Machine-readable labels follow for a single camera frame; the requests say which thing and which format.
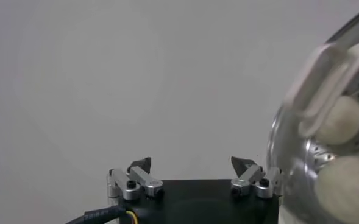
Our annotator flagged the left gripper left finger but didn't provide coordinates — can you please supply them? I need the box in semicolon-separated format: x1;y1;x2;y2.
107;156;165;201

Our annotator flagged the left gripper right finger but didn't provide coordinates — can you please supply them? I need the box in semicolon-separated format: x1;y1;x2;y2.
230;156;283;199

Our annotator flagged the glass lid with cream handle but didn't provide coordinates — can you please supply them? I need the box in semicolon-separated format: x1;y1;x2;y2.
276;2;359;224

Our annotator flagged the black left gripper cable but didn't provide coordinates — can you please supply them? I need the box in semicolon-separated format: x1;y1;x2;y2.
65;204;139;224

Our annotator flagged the stainless steel steamer basket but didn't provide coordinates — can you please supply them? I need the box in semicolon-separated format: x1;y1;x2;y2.
266;100;359;224

